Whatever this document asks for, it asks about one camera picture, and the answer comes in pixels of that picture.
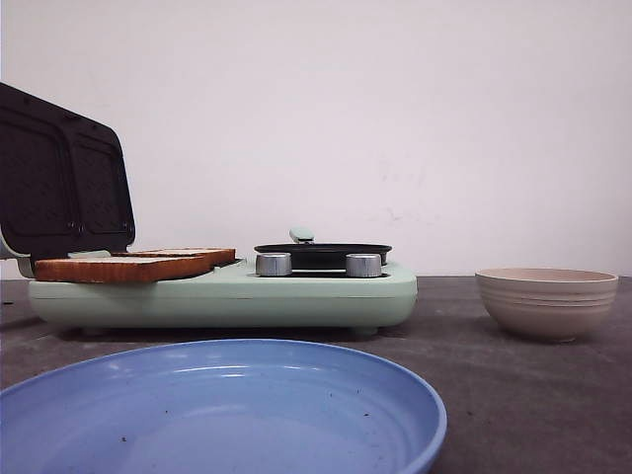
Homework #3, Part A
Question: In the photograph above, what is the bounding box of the toast slice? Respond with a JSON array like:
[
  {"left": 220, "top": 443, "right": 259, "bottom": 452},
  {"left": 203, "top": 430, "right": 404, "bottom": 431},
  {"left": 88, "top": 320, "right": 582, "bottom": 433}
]
[
  {"left": 111, "top": 248, "right": 236, "bottom": 266},
  {"left": 35, "top": 257, "right": 211, "bottom": 283}
]

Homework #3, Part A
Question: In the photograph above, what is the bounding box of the cream ceramic bowl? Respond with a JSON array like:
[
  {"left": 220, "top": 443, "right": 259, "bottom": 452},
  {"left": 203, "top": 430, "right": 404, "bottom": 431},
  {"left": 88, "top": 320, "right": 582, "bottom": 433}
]
[{"left": 476, "top": 268, "right": 619, "bottom": 342}]

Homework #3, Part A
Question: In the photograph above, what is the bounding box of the mint green breakfast maker base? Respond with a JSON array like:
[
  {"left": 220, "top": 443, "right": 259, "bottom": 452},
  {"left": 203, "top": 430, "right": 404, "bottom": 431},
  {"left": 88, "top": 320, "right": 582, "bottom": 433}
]
[{"left": 29, "top": 260, "right": 418, "bottom": 330}]

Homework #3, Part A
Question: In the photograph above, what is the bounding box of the black frying pan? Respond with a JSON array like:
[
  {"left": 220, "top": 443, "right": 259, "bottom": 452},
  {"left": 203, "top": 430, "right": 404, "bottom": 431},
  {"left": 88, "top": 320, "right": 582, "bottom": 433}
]
[{"left": 254, "top": 226, "right": 392, "bottom": 271}]

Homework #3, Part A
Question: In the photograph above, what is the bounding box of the silver right control knob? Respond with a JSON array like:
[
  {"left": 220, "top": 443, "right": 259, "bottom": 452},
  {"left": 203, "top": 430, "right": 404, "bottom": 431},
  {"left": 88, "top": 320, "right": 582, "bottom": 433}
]
[{"left": 346, "top": 253, "right": 382, "bottom": 278}]

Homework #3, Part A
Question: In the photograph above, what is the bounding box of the silver control knob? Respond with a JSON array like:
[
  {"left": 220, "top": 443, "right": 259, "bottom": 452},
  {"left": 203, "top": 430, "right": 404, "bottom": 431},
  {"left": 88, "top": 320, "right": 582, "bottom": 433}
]
[
  {"left": 346, "top": 253, "right": 382, "bottom": 278},
  {"left": 256, "top": 252, "right": 292, "bottom": 277}
]

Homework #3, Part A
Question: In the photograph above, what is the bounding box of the silver left control knob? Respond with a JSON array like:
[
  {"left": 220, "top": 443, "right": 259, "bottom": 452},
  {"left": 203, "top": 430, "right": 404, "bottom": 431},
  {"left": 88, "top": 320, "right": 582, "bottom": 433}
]
[{"left": 256, "top": 252, "right": 292, "bottom": 277}]

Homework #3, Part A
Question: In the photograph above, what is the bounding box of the blue plastic plate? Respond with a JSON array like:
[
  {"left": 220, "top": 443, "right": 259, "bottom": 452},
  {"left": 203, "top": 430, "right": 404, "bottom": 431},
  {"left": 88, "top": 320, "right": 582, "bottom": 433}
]
[{"left": 1, "top": 340, "right": 447, "bottom": 473}]

